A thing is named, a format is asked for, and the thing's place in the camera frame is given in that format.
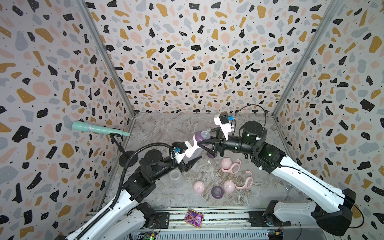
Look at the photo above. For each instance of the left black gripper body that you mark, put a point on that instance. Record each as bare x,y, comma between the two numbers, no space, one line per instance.
170,162

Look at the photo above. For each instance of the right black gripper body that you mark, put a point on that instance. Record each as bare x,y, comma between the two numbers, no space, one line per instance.
236,146

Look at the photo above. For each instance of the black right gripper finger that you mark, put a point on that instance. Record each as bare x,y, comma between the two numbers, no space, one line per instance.
214,132
207,145

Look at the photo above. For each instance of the purple bottle collar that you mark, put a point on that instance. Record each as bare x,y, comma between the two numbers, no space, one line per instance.
211,154
217,192
203,135

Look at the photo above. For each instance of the small clear baby bottle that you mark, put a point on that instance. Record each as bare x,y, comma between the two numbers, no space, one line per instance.
176,179

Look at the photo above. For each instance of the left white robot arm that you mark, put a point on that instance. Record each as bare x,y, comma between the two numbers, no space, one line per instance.
127,212

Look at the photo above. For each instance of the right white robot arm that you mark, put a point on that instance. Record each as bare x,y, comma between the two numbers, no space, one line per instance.
330,207

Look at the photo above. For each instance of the pink bottle cap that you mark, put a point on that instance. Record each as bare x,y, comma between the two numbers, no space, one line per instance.
199,187
229,186

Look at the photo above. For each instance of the clear silicone nipple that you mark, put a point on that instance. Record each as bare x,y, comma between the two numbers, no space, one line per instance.
217,180

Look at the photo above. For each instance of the black microphone stand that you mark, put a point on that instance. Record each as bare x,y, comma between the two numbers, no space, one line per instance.
125,155

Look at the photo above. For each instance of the colourful holographic card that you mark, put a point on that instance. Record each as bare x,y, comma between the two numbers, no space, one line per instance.
194,218

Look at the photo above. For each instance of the mint green microphone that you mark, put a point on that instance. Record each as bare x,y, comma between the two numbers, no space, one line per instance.
85,127

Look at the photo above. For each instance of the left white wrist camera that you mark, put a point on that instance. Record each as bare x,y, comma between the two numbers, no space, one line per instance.
180,150

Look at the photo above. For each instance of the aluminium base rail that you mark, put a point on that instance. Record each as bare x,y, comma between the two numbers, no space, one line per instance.
222,223

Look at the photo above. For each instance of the left corner aluminium post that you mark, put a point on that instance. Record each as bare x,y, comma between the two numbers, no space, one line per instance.
86,15

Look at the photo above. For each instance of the corner aluminium post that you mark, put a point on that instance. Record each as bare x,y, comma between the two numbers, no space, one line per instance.
330,12
86,15

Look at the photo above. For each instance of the right corner aluminium post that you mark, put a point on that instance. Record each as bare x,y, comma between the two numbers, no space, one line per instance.
330,12

